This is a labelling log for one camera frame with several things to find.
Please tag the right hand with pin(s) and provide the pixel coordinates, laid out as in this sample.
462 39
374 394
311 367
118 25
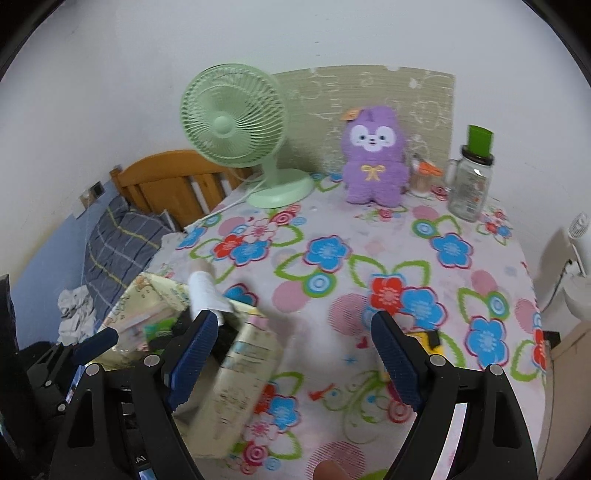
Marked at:
329 470

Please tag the purple plush toy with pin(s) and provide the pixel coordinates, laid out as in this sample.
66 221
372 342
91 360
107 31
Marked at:
374 144

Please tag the floral tablecloth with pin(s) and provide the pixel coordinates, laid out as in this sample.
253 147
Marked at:
322 268

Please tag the yellow cartoon tissue pack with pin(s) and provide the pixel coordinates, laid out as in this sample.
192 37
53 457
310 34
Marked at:
430 340

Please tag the green tissue pack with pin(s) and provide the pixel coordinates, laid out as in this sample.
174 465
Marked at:
161 330

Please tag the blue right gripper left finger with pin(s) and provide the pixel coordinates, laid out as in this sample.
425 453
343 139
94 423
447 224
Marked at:
186 356

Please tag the white standing fan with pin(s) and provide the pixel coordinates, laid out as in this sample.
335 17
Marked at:
576 281

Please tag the green desk fan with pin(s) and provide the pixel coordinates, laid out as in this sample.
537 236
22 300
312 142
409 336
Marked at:
234 115

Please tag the blue striped pillow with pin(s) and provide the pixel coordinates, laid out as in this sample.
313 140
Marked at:
120 246

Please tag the pink bear tissue pack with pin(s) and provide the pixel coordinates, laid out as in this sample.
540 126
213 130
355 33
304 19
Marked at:
130 327

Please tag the crumpled white cloth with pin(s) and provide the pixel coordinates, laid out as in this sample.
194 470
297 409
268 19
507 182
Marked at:
77 316

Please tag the beige patterned wall board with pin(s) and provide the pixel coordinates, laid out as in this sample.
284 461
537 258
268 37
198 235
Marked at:
318 100

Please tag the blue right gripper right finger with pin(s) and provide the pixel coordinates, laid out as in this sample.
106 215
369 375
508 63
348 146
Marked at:
391 343

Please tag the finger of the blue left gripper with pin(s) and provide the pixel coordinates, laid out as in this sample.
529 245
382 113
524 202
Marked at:
94 346

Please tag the wooden chair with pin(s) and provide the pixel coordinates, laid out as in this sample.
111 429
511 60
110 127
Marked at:
179 182

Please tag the white sock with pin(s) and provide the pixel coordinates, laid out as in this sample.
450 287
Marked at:
202 292

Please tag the glass jar green lid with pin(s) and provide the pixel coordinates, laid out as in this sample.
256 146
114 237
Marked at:
468 178

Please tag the cotton swab container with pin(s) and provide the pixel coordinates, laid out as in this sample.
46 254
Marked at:
422 175

